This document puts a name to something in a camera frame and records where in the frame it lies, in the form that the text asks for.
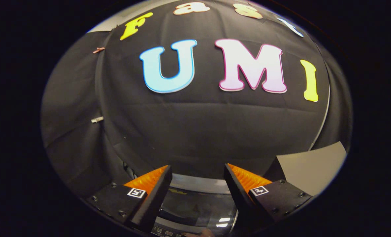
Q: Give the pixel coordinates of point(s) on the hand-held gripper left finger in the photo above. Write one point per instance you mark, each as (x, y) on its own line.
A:
(156, 200)

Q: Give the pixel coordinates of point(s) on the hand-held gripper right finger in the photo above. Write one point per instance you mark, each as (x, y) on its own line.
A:
(236, 196)

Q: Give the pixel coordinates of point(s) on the grey washing machine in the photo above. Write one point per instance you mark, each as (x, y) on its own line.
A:
(198, 184)

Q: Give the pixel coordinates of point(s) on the black backdrop cloth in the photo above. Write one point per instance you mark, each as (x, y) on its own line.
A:
(198, 125)

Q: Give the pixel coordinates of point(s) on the silver clip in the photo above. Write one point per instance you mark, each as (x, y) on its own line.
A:
(97, 119)

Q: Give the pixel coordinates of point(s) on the red clip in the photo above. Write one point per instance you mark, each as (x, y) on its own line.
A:
(99, 50)

